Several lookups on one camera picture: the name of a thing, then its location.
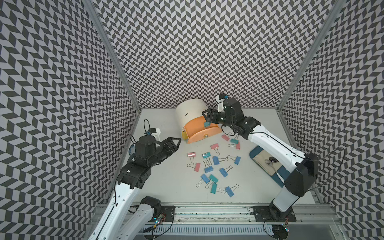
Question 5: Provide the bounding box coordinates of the pink binder clip centre top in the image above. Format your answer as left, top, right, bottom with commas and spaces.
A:
211, 144, 220, 156

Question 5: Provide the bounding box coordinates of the beige cloth napkin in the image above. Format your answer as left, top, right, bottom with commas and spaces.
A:
252, 147, 283, 176

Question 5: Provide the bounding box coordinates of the yellow middle drawer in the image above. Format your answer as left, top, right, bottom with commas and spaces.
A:
182, 130, 189, 140

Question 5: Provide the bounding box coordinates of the pink binder clip lower left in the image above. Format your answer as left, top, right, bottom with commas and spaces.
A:
187, 163, 201, 172

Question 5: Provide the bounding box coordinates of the blue binder clip mid right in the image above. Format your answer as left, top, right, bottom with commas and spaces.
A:
219, 166, 233, 178

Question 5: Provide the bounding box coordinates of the metal spoon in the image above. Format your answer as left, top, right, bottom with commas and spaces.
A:
265, 157, 279, 166

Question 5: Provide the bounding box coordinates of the orange top drawer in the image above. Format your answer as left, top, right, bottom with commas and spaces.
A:
183, 117, 222, 144

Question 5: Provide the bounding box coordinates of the blue binder clip centre low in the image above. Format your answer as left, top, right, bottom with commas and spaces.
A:
203, 160, 214, 173

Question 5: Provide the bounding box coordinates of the aluminium front rail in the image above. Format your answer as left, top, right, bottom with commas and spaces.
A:
89, 203, 340, 225

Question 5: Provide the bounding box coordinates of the blue patterned bowl far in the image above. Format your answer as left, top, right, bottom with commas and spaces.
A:
128, 144, 136, 156

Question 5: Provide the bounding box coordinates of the blue binder clip lower left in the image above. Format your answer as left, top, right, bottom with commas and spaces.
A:
195, 174, 211, 188

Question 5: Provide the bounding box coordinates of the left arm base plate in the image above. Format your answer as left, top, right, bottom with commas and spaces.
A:
149, 205, 176, 223

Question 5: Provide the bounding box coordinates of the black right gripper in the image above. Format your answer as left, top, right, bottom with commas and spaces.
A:
201, 108, 234, 127

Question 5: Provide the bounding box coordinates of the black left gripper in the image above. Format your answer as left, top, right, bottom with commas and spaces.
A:
147, 136, 181, 168

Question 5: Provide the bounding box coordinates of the blue binder clip bottom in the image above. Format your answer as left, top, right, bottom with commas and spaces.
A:
225, 184, 240, 198

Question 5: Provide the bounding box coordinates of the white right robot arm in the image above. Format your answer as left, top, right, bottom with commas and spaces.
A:
202, 94, 319, 222

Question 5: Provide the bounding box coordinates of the white round drawer cabinet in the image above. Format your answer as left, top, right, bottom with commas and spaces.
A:
175, 99, 208, 134

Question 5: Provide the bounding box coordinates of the blue binder clip right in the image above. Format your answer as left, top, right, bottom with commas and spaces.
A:
228, 155, 241, 165

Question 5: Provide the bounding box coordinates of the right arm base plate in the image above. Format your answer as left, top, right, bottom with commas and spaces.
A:
252, 205, 297, 223

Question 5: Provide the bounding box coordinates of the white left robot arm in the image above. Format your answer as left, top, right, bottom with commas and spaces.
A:
89, 135, 182, 240

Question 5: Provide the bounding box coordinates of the pink binder clip far right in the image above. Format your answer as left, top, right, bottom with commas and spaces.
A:
222, 133, 233, 142

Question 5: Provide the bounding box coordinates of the blue binder clip centre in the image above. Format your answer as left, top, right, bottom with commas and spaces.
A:
213, 156, 228, 165

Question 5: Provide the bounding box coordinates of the blue binder clip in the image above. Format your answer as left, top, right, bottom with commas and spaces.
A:
195, 174, 211, 188
213, 156, 228, 165
228, 155, 241, 165
225, 184, 240, 198

